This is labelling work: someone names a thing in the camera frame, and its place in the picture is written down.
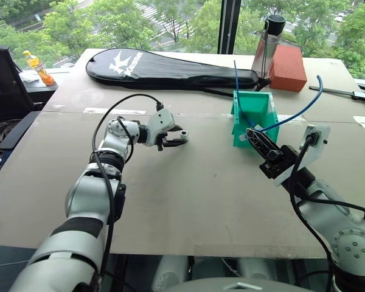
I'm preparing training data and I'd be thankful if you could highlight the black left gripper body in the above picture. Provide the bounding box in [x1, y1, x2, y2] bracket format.
[155, 132, 172, 152]

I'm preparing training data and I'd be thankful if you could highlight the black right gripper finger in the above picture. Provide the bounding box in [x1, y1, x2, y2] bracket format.
[253, 127, 283, 152]
[245, 128, 275, 159]

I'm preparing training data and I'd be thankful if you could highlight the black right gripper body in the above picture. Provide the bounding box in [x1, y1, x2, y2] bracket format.
[259, 145, 301, 181]

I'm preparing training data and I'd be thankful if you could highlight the blue cable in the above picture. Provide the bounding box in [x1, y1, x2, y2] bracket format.
[233, 60, 324, 134]

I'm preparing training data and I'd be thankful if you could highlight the green plastic bin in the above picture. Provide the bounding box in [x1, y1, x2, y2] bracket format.
[230, 89, 281, 149]

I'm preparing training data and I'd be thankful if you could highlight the white tape strip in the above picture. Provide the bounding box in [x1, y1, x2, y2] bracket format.
[83, 106, 147, 116]

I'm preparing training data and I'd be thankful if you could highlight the black racket bag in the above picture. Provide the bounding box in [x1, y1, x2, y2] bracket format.
[85, 47, 271, 98]

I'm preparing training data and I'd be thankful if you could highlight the red brick block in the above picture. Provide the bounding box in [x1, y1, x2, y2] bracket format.
[268, 44, 308, 93]

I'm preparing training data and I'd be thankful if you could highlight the clear bottle with black lid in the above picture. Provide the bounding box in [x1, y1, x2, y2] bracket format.
[251, 14, 287, 81]

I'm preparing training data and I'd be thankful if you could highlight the metal caliper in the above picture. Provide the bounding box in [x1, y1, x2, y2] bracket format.
[309, 84, 365, 106]

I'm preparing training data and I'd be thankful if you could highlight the grey rounded robot leg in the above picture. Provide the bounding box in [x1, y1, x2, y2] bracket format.
[236, 257, 275, 281]
[151, 255, 190, 292]

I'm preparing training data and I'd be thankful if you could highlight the black side table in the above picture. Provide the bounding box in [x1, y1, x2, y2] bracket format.
[18, 67, 71, 92]

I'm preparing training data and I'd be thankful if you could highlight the grey robot torso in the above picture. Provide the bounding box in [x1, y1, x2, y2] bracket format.
[163, 277, 315, 292]

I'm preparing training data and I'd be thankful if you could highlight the orange drink bottle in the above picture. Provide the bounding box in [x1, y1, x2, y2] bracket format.
[22, 50, 55, 86]

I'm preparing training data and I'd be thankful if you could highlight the black flat panel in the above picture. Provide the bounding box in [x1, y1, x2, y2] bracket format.
[0, 110, 43, 152]

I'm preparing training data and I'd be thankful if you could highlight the white crumpled tissue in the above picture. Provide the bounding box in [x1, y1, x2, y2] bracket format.
[19, 70, 41, 84]

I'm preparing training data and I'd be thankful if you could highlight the black chair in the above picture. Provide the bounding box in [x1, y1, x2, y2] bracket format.
[0, 32, 46, 122]

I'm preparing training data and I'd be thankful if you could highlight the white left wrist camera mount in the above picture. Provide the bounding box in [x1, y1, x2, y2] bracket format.
[145, 108, 176, 147]

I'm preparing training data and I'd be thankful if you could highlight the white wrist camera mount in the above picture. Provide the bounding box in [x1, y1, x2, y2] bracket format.
[273, 123, 332, 187]
[145, 108, 176, 147]

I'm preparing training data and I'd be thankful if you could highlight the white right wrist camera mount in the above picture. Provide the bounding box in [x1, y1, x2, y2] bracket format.
[273, 123, 332, 187]

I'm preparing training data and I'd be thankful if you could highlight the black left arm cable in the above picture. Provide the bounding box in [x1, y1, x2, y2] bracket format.
[89, 93, 165, 292]

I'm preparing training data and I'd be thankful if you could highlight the black window frame post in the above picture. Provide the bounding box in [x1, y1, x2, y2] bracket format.
[217, 0, 243, 55]

